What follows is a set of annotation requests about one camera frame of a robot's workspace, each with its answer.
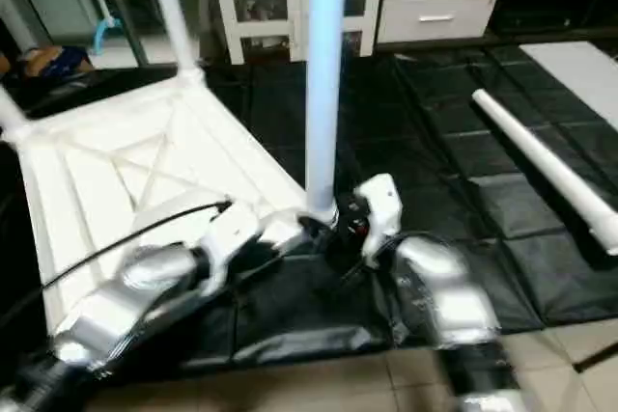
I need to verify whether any white plastic table top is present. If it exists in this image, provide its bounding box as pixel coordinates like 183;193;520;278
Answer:
0;67;335;336

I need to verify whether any white plastic table leg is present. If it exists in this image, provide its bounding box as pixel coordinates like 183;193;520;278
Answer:
469;88;618;257
303;0;349;224
143;0;206;83
0;84;32;143

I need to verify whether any black work mat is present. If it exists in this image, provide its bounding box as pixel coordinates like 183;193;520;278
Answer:
0;45;618;370

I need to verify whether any white drawer unit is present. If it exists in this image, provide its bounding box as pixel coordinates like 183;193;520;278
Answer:
376;0;500;44

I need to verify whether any white glass-door cabinet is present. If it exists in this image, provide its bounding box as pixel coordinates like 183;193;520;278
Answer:
209;0;389;66

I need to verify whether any blue plastic bag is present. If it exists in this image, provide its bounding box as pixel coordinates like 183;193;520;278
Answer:
19;45;96;81

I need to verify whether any white flat board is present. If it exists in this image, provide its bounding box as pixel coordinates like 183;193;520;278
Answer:
520;40;618;127

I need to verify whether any light blue hooked pole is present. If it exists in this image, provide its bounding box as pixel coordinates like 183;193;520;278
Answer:
81;0;123;56

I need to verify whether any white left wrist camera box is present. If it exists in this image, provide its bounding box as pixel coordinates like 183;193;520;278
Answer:
193;202;264;295

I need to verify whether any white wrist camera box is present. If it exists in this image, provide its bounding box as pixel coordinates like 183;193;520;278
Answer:
193;202;264;295
352;174;404;268

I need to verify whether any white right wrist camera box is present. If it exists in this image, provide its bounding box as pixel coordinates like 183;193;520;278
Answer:
352;174;404;268

